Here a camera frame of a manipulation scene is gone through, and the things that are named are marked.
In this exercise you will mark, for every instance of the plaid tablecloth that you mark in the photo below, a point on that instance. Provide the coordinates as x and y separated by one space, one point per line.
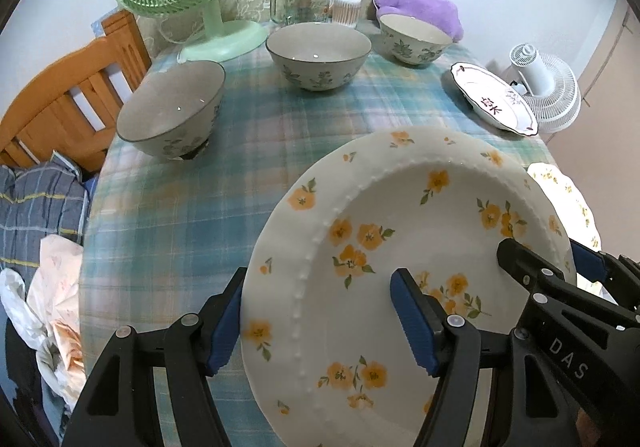
260 152

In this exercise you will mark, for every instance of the yellow floral white plate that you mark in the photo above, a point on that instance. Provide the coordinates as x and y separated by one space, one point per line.
400 207
570 197

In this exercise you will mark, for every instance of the white plate with red pattern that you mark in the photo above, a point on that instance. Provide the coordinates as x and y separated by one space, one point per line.
480 87

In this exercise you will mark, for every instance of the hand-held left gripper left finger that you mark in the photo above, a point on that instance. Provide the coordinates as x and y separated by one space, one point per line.
225 327

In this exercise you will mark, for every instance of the white crumpled cloth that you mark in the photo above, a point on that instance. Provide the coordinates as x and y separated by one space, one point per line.
15 307

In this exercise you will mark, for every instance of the wooden bed headboard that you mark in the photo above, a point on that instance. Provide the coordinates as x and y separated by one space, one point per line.
50 92

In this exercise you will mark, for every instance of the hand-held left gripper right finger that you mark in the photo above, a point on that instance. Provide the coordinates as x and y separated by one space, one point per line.
415 322

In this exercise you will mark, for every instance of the purple fluffy cloth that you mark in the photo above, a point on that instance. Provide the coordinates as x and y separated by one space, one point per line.
420 2

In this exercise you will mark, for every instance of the white desk fan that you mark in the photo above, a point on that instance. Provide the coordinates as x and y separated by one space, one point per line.
555 92

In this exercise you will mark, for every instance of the grey floral ceramic bowl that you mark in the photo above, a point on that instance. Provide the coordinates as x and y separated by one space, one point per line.
410 44
315 47
170 107

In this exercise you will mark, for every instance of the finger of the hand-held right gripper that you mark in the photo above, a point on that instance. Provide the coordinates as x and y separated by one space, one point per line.
590 262
530 262

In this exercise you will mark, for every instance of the clear cotton swab container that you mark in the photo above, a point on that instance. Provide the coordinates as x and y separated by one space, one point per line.
346 9

